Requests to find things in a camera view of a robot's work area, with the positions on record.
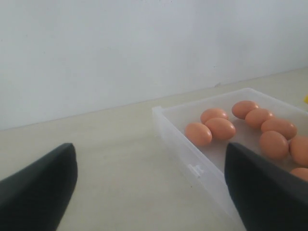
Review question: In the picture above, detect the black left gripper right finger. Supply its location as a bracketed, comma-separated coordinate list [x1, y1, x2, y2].
[224, 142, 308, 231]

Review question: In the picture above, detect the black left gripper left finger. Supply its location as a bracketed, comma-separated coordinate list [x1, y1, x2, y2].
[0, 143, 77, 231]

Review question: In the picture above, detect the clear plastic box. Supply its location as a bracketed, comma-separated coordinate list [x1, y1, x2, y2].
[153, 88, 308, 231]

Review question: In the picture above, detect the brown egg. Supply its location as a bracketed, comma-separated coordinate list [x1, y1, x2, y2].
[290, 167, 308, 181]
[261, 118, 297, 140]
[205, 117, 236, 140]
[200, 108, 229, 124]
[259, 131, 289, 160]
[231, 101, 259, 119]
[289, 136, 308, 166]
[245, 108, 274, 129]
[184, 123, 212, 146]

